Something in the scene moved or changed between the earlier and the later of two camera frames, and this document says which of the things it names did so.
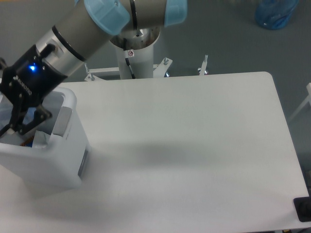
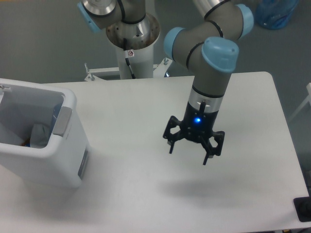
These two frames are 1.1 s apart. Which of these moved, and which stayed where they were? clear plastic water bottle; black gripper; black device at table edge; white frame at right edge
Moved: black gripper; clear plastic water bottle
Stayed: white frame at right edge; black device at table edge
